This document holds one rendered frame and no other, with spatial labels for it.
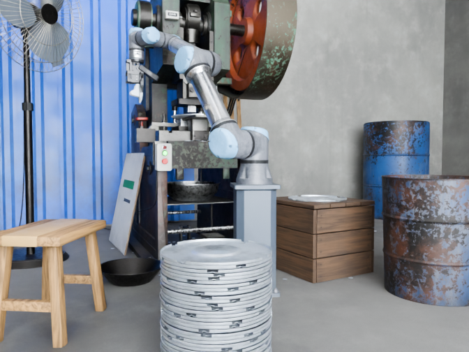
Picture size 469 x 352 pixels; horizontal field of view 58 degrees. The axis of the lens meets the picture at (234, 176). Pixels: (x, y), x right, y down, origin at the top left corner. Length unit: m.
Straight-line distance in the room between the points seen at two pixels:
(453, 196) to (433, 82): 3.64
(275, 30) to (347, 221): 1.06
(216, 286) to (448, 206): 1.03
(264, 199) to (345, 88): 2.94
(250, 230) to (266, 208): 0.11
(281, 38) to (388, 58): 2.65
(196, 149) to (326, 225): 0.80
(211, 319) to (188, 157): 1.35
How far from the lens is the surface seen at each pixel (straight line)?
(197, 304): 1.02
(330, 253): 1.99
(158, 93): 2.66
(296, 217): 1.99
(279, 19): 2.38
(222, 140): 1.60
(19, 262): 2.44
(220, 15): 2.56
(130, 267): 2.14
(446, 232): 1.77
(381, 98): 4.78
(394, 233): 1.83
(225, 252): 1.09
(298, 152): 4.14
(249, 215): 1.69
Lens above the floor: 0.56
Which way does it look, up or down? 3 degrees down
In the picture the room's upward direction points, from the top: straight up
